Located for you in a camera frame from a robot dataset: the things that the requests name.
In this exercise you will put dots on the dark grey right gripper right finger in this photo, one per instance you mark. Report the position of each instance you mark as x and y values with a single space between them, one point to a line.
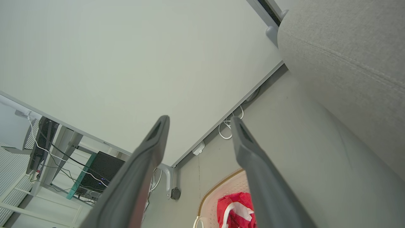
265 190

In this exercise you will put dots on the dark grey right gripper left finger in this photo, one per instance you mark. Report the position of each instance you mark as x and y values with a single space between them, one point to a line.
133 183

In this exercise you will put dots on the red garment wide white stripe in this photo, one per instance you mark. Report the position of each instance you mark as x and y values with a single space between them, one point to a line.
232 202

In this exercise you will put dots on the grey fabric sofa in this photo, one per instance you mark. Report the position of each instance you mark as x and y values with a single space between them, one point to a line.
348 47

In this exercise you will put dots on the black computer tower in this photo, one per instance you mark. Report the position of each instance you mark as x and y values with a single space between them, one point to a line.
104 167

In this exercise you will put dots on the grey partition leg with caster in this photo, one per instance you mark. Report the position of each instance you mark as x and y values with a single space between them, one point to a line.
167 177

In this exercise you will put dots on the black caster wheel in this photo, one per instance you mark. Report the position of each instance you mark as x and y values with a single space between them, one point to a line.
176 193

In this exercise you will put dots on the small white plastic box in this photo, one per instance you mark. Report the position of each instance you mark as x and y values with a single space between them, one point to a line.
198 148

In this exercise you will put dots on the wide white partition panel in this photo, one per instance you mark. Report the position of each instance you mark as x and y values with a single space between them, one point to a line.
126 63

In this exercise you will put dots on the short grey partition foot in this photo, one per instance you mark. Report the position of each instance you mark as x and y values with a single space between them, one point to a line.
271 34
283 14

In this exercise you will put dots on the teal metal bracket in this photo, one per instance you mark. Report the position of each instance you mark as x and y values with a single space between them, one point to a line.
81 175

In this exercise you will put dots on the white desk frame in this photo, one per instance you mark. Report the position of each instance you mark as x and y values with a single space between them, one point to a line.
65 142

